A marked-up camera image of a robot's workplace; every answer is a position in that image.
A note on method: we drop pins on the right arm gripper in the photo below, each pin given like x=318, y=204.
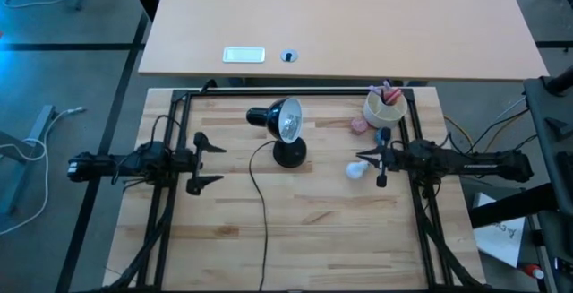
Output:
x=393, y=161

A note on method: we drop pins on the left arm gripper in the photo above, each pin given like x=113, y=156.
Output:
x=185, y=164

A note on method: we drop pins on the white lightbulb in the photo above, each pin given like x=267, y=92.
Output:
x=356, y=169

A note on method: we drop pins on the black desk lamp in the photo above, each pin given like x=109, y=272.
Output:
x=277, y=118

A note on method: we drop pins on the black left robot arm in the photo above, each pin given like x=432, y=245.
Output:
x=116, y=165

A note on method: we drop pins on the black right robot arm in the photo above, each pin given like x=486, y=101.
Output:
x=470, y=161

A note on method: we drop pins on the pink patterned round tin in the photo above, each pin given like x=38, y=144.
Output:
x=359, y=125

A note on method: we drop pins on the cream round desk organizer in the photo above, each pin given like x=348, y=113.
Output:
x=385, y=114

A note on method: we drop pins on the red pen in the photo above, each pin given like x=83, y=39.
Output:
x=394, y=95

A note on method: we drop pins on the white rectangular desk plate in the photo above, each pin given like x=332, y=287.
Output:
x=244, y=54

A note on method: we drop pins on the light wooden desk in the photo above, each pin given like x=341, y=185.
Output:
x=340, y=19

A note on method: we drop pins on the white paper sheet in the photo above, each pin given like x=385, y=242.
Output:
x=499, y=235

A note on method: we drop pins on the grey metal table leg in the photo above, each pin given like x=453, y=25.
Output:
x=31, y=149

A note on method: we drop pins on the black equipment cart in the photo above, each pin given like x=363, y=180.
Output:
x=553, y=149

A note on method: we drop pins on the red white bottle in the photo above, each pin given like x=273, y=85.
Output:
x=532, y=271

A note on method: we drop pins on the black aluminium table frame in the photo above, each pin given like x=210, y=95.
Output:
x=297, y=92

